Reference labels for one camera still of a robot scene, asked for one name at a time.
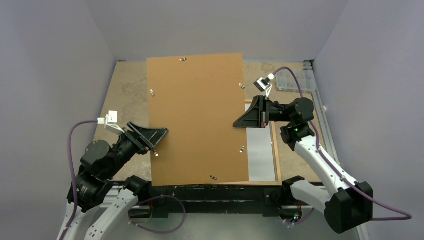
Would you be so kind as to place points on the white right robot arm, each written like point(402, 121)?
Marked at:
point(344, 202)

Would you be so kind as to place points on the brown backing board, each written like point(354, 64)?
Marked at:
point(198, 98)

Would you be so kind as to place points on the light wooden picture frame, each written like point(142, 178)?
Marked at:
point(277, 165)

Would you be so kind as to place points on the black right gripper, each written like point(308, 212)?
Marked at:
point(263, 112)

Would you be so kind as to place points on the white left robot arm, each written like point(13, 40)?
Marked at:
point(99, 164)

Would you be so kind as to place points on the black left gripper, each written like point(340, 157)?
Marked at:
point(148, 136)

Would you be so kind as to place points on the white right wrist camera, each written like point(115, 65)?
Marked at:
point(264, 84)

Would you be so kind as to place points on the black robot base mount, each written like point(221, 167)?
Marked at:
point(264, 200)

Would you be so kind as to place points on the building photo print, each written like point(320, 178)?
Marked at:
point(260, 154)

